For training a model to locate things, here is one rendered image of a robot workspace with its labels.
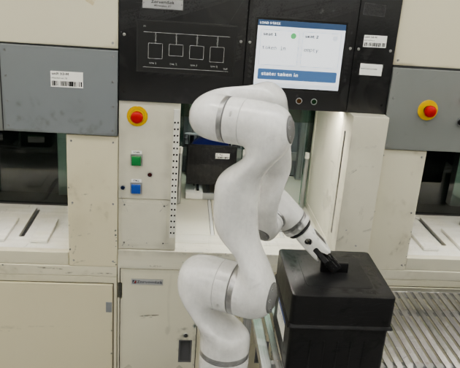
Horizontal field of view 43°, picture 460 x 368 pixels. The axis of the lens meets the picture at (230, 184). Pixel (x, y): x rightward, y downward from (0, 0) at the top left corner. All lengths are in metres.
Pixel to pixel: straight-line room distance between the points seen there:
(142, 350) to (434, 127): 1.33
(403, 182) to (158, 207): 0.86
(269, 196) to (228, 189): 0.28
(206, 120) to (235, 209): 0.20
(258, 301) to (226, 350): 0.16
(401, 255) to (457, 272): 0.23
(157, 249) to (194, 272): 0.77
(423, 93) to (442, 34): 0.19
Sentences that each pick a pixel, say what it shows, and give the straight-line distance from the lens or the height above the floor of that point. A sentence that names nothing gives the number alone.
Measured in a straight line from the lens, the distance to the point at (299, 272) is 1.73.
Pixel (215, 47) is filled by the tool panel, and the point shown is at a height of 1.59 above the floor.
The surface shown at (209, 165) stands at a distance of 2.54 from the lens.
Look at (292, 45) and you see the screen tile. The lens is 1.93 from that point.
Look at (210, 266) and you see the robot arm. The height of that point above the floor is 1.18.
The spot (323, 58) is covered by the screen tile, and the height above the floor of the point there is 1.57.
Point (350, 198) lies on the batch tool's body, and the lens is 2.05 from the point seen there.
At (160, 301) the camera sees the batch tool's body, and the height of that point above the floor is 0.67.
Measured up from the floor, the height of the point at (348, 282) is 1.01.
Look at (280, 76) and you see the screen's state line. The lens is 1.94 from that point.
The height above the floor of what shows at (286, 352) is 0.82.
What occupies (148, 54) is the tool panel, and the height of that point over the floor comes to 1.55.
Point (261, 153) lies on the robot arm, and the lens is 1.19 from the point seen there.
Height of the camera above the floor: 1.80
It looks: 19 degrees down
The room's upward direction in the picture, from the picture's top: 4 degrees clockwise
